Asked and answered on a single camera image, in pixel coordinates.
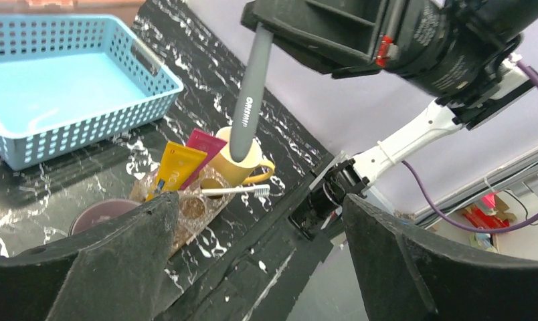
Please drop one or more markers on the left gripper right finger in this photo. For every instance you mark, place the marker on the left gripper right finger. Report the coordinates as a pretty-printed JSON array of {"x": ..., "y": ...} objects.
[{"x": 407, "y": 273}]

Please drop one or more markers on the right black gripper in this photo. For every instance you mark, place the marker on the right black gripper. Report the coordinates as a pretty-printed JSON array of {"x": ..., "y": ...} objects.
[{"x": 338, "y": 38}]

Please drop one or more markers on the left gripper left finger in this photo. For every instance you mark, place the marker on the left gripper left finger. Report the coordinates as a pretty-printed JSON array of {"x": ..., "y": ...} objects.
[{"x": 113, "y": 271}]

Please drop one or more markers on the purple ceramic mug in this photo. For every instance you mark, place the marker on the purple ceramic mug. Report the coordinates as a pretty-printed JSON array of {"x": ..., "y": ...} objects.
[{"x": 101, "y": 212}]

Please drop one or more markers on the clear textured glass cup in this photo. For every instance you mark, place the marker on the clear textured glass cup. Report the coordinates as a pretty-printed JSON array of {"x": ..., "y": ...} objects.
[{"x": 196, "y": 211}]

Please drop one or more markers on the yellow toothpaste tube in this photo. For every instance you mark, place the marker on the yellow toothpaste tube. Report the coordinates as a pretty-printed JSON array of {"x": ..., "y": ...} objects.
[{"x": 178, "y": 163}]

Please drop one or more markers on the yellow ceramic mug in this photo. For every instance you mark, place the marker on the yellow ceramic mug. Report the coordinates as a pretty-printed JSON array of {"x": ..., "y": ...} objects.
[{"x": 253, "y": 169}]

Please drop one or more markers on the white toothbrush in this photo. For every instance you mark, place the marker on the white toothbrush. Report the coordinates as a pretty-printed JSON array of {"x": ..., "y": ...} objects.
[{"x": 256, "y": 190}]

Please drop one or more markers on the grey toothbrush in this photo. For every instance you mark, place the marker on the grey toothbrush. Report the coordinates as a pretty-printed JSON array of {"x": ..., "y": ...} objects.
[{"x": 248, "y": 105}]

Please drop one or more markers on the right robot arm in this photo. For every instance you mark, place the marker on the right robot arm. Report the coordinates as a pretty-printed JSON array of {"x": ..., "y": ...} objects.
[{"x": 460, "y": 53}]

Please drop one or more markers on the red cardboard boxes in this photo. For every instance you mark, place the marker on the red cardboard boxes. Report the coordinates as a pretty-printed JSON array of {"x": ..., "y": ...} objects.
[{"x": 490, "y": 212}]

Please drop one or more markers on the light blue plastic basket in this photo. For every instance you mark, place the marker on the light blue plastic basket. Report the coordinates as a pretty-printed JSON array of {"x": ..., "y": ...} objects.
[{"x": 67, "y": 81}]

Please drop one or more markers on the salmon plastic toolbox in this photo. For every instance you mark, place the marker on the salmon plastic toolbox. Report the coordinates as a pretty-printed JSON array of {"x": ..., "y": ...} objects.
[{"x": 125, "y": 10}]

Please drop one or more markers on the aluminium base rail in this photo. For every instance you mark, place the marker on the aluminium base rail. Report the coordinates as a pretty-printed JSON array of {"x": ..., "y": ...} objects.
[{"x": 516, "y": 173}]

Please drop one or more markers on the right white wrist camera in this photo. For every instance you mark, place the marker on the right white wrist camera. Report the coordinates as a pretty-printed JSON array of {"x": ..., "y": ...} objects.
[{"x": 515, "y": 83}]

